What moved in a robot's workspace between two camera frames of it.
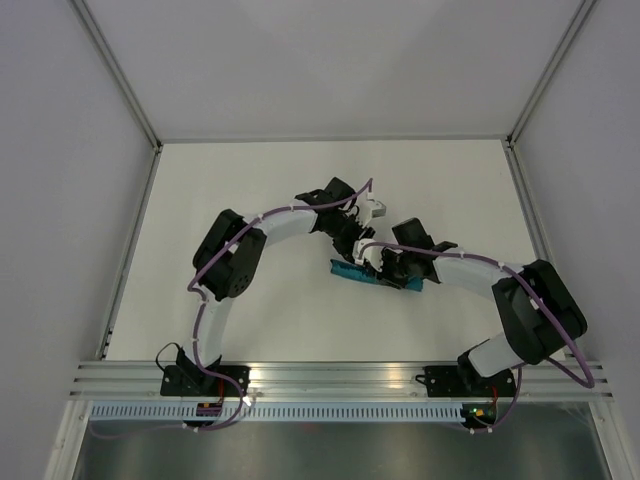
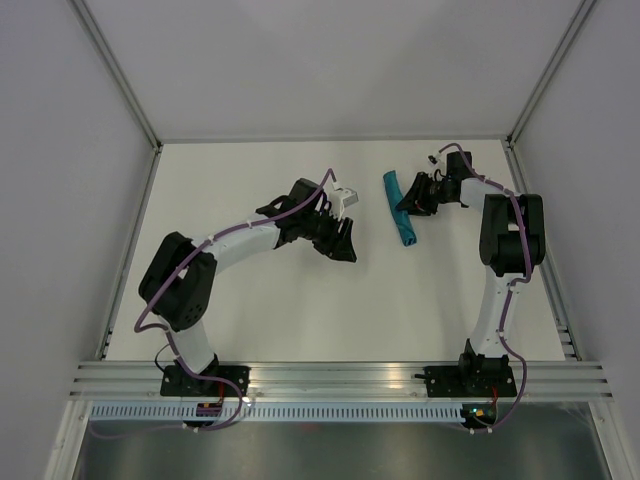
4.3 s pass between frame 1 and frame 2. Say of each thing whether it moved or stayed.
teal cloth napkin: moved
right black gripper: moved
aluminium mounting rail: stayed
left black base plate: stayed
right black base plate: stayed
